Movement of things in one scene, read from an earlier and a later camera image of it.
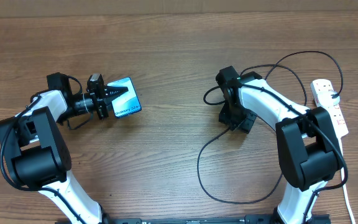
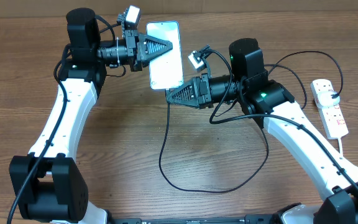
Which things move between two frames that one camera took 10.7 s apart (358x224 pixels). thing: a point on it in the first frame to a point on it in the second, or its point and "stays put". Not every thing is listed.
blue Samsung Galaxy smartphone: [128, 102] to [166, 72]
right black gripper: [246, 125] to [202, 92]
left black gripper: [100, 102] to [145, 40]
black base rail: [262, 219] stays put
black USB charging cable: [274, 67] to [261, 127]
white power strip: [319, 85] stays put
